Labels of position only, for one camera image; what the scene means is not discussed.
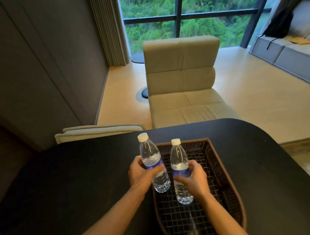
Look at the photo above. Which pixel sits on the person's left hand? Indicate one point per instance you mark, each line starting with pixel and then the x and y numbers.
pixel 138 174

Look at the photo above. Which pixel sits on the person's right hand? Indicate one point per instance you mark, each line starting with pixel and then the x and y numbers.
pixel 197 180

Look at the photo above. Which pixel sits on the person's right thumb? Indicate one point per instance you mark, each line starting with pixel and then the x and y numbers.
pixel 180 178

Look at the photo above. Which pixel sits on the person's left thumb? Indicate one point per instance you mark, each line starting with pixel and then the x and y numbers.
pixel 156 169

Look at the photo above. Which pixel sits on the clear water bottle blue label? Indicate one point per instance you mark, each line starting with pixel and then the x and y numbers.
pixel 180 169
pixel 152 162

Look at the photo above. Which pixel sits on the person's left forearm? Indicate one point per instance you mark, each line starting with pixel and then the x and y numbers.
pixel 116 213

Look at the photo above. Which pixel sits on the person's right forearm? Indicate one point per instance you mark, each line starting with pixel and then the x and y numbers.
pixel 221 215

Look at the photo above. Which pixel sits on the brown wicker basket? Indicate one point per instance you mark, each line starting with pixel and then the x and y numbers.
pixel 218 184

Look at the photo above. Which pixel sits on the beige upholstered lounge chair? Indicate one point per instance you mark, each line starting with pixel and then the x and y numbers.
pixel 184 84

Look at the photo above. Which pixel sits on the round black floor lamp base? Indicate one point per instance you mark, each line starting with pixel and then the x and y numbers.
pixel 138 58

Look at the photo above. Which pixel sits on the grey pleated curtain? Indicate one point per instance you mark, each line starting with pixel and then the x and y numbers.
pixel 109 31

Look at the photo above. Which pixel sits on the grey sofa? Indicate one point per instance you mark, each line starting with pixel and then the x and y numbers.
pixel 288 48

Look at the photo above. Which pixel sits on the yellow paper envelope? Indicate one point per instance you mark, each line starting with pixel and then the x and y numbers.
pixel 299 40

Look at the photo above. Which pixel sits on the black bag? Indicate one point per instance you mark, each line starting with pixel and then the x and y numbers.
pixel 278 24

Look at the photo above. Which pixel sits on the grey wall cabinet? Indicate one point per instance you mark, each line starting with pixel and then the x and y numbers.
pixel 43 72

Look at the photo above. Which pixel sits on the black window frame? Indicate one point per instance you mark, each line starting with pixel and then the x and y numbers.
pixel 178 17

